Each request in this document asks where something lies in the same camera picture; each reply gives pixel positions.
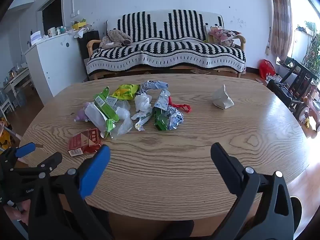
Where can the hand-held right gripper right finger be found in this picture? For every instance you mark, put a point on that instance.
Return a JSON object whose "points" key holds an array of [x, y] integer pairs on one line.
{"points": [[225, 170]]}

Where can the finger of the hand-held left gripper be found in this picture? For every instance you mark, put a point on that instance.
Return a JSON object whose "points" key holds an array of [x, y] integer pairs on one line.
{"points": [[25, 150], [52, 161]]}

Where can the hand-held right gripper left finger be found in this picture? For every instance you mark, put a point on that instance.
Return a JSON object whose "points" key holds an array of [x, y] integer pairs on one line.
{"points": [[96, 170]]}

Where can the long green cardboard box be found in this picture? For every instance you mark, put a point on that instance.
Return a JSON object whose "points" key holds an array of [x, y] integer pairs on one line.
{"points": [[107, 108]]}

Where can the white tissue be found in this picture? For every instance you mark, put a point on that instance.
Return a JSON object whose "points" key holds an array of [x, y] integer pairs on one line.
{"points": [[142, 102]]}

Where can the person's left hand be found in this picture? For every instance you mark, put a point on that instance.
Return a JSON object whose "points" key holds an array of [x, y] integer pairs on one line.
{"points": [[17, 215]]}

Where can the yellow toy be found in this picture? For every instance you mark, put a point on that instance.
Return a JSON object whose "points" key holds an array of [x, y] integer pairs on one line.
{"points": [[5, 137]]}

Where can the red cigarette box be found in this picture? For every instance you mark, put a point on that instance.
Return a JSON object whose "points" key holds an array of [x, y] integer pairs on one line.
{"points": [[85, 142]]}

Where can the blue water jug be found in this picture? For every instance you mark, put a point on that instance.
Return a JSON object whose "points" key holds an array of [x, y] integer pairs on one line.
{"points": [[20, 98]]}

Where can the white and green package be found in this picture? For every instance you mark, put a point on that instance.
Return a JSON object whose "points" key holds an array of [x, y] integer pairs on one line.
{"points": [[93, 116]]}

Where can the small purple plush toy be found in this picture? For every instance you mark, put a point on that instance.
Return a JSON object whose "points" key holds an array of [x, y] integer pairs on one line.
{"points": [[81, 115]]}

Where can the clear plastic wrapper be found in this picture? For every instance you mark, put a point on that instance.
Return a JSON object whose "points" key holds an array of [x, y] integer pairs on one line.
{"points": [[123, 122]]}

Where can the crumpled silver foil ball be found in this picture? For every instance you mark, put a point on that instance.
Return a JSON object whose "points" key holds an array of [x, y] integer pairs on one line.
{"points": [[175, 118]]}

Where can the white side table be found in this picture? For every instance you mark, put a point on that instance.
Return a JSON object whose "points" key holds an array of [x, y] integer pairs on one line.
{"points": [[17, 78]]}

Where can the red plastic strip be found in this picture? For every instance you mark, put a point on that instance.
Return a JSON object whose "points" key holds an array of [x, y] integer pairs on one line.
{"points": [[185, 108]]}

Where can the person's dark trousers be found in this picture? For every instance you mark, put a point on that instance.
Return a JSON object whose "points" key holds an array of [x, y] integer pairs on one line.
{"points": [[180, 230]]}

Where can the dark green foil carton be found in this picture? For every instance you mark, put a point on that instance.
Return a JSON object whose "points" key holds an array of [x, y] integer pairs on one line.
{"points": [[160, 120]]}

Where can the yellow-green snack packet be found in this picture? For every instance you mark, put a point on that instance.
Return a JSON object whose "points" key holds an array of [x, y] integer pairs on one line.
{"points": [[125, 91]]}

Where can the black round stool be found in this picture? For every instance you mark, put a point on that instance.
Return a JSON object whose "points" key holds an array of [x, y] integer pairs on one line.
{"points": [[296, 217]]}

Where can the white cabinet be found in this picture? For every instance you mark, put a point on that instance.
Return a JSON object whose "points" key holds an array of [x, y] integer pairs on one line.
{"points": [[55, 62]]}

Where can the brown flat cardboard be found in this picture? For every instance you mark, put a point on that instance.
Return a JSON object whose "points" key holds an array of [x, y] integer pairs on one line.
{"points": [[200, 71]]}

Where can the silver foil wrapper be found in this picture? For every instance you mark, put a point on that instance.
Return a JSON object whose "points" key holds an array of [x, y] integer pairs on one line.
{"points": [[152, 85]]}

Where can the scattered floor papers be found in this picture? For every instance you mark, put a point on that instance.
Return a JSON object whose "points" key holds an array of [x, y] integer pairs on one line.
{"points": [[273, 77]]}

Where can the red plastic bag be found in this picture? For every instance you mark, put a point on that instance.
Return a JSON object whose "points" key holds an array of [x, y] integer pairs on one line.
{"points": [[266, 68]]}

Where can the pink tricycle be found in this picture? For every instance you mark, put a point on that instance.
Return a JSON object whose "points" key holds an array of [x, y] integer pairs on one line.
{"points": [[310, 100]]}

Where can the white paper box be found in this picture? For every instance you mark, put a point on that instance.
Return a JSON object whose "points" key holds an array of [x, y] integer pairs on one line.
{"points": [[35, 37]]}

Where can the white tub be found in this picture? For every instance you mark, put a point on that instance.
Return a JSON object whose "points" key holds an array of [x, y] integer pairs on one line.
{"points": [[51, 32]]}

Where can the black cabinet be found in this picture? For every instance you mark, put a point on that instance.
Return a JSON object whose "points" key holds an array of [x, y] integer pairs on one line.
{"points": [[85, 45]]}

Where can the wooden sofa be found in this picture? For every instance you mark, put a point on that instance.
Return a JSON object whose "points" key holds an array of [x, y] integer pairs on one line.
{"points": [[89, 46]]}

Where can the black wooden chair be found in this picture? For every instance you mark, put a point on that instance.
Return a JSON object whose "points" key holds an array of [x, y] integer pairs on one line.
{"points": [[303, 76]]}

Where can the beige clothing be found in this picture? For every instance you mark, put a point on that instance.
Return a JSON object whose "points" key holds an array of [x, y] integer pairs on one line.
{"points": [[115, 38]]}

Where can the pink cartoon cushion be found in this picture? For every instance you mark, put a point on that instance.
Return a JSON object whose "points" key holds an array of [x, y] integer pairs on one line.
{"points": [[225, 35]]}

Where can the black and white striped blanket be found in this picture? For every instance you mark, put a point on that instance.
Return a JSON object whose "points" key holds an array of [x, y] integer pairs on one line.
{"points": [[162, 50]]}

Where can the yellow box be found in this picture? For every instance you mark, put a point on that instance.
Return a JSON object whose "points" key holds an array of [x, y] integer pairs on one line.
{"points": [[78, 25]]}

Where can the green potted plant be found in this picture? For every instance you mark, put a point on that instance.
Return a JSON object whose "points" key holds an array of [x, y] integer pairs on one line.
{"points": [[313, 52]]}

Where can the patterned curtain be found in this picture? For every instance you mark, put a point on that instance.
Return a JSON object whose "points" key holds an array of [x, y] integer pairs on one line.
{"points": [[281, 17]]}

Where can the hanging wall brush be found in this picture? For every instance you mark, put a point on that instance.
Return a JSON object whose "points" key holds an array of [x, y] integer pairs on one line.
{"points": [[269, 47]]}

